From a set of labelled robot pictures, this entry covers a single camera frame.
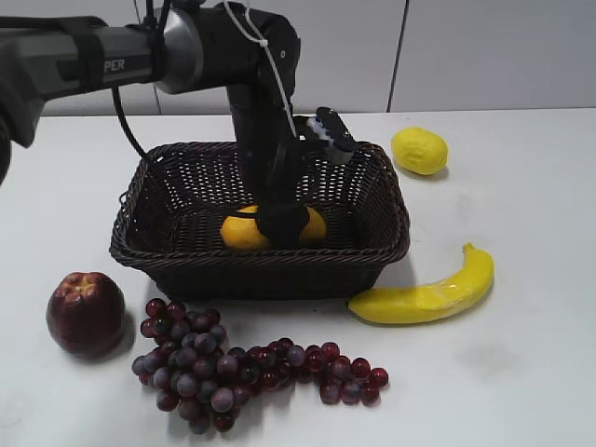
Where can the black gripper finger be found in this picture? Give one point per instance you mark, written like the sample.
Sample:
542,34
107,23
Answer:
282,223

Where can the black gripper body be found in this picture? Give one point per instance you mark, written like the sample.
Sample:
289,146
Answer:
264,139

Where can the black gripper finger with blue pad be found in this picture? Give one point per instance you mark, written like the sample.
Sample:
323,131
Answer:
330,128

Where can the yellow mango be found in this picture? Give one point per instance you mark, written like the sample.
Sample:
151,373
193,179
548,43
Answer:
243,233

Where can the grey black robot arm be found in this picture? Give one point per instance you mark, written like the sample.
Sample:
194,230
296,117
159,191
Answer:
182,47

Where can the dark woven wicker basket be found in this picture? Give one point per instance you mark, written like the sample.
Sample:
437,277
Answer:
161,230

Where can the yellow lemon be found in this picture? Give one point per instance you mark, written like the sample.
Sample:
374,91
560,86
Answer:
420,151

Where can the yellow banana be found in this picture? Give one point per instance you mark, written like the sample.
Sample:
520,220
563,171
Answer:
430,302

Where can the purple grape bunch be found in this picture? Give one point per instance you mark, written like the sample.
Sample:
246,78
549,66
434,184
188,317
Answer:
207,383

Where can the dark red apple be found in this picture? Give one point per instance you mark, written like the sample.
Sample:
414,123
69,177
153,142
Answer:
86,314

